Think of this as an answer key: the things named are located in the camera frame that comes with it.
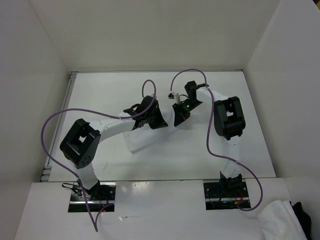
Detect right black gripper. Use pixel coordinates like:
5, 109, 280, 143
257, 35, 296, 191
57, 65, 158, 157
172, 98, 202, 127

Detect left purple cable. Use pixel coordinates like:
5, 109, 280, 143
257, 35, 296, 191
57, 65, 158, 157
41, 79, 158, 233

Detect white cloth pile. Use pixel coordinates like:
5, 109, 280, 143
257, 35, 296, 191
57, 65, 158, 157
257, 200, 307, 240

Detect black cloth pile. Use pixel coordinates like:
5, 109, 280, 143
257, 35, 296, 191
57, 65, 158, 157
291, 202, 312, 240

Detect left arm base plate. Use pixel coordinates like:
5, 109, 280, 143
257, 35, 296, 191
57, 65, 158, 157
61, 182, 117, 213

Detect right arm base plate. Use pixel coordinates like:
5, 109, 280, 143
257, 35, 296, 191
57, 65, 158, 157
203, 180, 251, 211

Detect white skirt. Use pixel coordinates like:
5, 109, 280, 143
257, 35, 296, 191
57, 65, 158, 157
123, 107, 178, 154

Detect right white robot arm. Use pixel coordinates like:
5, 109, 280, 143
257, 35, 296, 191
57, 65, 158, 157
148, 81, 246, 197

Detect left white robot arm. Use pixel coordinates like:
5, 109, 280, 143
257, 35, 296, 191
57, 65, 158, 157
59, 95, 163, 200

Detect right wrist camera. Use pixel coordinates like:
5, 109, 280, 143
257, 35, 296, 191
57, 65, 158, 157
168, 92, 182, 104

